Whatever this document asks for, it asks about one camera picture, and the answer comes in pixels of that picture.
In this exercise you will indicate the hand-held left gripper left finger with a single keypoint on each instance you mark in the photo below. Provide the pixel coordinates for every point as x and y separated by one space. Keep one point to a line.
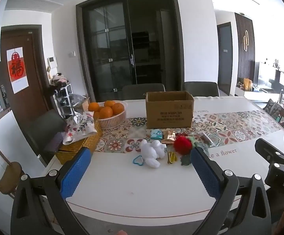
75 173

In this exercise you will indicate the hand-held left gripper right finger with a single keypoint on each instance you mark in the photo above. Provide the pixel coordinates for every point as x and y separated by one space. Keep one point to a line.
205 173

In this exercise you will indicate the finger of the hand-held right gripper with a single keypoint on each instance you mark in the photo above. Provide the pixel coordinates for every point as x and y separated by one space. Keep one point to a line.
267 149

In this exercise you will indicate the red snack packet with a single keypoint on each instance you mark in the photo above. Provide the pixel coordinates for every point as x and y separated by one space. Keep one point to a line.
205 137

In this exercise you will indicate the teal cartoon tissue packet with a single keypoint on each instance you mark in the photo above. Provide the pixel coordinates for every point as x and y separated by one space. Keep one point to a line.
156 134

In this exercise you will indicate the brown cardboard box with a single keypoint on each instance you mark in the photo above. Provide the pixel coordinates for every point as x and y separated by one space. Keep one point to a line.
169 111

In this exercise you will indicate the green crochet leaf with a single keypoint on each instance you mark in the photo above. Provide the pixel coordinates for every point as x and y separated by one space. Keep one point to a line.
185 160

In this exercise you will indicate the yellow woven tray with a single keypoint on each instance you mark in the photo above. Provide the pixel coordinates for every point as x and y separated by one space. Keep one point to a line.
79 148

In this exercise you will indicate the chair with patterned cushion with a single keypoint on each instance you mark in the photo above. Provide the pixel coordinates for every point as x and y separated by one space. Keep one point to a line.
278 113

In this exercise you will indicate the red plush strawberry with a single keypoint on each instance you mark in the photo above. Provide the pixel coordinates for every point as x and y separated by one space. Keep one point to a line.
182 145

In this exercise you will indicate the yellow black small toy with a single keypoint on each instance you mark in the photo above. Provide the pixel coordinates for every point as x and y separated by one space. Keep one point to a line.
172 157

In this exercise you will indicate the patterned tile table runner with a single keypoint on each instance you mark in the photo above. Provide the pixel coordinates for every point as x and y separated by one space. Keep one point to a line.
230 127

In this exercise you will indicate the gold snack packet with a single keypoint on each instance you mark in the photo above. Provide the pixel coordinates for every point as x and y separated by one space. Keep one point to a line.
169 136

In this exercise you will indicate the dark dining chair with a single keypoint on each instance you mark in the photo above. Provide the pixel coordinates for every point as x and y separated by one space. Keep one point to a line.
46 127

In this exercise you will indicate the white plush toy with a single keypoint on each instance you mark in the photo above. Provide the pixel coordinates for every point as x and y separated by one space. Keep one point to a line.
153 153

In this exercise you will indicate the orange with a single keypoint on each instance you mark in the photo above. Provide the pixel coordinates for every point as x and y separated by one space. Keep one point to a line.
106 112
109 103
93 107
118 108
96 115

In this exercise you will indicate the blue heart carabiner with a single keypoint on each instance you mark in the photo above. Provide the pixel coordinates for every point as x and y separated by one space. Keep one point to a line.
137 160

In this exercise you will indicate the white plastic fruit basket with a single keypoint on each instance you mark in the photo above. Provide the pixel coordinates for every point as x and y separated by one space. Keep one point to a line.
112 122

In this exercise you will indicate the wooden stool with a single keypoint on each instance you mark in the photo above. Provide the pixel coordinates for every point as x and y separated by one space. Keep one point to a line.
8 176

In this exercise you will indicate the orange gift bag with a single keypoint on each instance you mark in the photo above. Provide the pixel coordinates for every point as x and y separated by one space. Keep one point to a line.
247 84

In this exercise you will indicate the black white cube shelf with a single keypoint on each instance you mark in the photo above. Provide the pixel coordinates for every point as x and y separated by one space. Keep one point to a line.
63 100

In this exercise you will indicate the grey dining chair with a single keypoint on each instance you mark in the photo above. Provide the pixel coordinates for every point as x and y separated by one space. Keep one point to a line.
143 91
200 88

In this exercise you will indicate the pink plush pile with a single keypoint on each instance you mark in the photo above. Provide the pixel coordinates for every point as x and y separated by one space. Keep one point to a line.
58 79

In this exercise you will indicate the dark interior doorway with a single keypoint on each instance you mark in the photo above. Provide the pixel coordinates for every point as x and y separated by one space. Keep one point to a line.
225 58

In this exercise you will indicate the brown entrance door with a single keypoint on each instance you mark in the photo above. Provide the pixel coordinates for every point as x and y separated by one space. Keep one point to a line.
34 78

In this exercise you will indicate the red white door poster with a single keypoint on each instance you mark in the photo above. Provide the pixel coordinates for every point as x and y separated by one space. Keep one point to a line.
18 69

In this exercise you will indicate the dark glass sliding door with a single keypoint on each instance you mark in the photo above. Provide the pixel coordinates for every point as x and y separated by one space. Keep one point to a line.
129 44

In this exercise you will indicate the dark slatted wall panel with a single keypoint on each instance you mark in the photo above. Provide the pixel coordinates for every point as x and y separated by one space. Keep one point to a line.
245 49

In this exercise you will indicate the white wall intercom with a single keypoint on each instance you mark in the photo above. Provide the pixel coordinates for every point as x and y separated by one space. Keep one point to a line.
52 62

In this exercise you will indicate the white wall switch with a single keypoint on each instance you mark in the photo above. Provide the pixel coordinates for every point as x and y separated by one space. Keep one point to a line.
71 53

